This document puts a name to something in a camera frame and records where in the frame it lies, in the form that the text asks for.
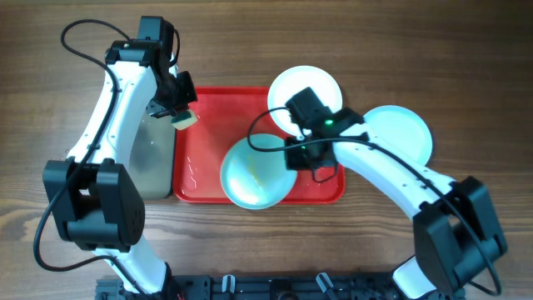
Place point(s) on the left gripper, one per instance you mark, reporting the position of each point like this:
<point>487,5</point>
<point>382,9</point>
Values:
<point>158,107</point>

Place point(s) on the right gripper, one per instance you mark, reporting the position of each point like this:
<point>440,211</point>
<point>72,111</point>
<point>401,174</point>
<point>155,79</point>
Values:
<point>301,162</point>

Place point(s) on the green yellow sponge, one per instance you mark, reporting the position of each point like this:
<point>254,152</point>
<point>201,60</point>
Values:
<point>184,120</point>

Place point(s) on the light blue plate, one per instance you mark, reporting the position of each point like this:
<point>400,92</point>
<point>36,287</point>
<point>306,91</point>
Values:
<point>403,129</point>
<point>256,180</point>

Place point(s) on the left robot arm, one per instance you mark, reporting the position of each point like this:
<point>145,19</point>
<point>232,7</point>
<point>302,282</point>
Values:
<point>92,198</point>

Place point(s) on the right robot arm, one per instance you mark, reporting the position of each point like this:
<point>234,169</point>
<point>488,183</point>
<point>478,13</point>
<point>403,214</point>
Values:
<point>457,235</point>

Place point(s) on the red plastic tray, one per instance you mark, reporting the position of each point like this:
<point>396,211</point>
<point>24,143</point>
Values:
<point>224,115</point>

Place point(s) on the black water tray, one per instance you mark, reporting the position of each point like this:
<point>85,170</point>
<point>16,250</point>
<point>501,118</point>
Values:
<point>151,160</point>

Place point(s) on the white plate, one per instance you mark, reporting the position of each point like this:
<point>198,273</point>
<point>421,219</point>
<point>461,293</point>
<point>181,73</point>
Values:
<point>295,79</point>

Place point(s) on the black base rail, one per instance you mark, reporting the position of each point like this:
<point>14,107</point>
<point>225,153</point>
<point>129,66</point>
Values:
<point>358,286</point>

